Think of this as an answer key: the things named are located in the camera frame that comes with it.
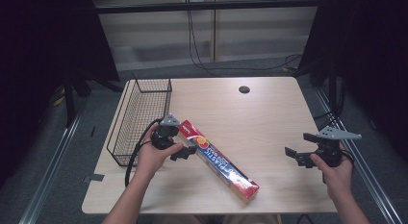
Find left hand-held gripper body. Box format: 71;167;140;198
150;112;182;151

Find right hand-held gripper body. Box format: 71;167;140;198
315;125;363;168

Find plastic wrap box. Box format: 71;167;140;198
176;119;261;203

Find person's left hand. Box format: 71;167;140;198
136;123;185;181

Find person's right hand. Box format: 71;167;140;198
309;143;355;194

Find grey tape piece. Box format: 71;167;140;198
82;173;106;184

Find black horizontal metal bar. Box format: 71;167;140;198
95;0;322;14

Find black wire basket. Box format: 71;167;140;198
106;73;173;167

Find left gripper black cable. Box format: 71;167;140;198
123;118;162;187

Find metal floor rail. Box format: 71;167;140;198
18;100;89;224
315;87;405;224

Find black floor cable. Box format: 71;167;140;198
187;10;303;78

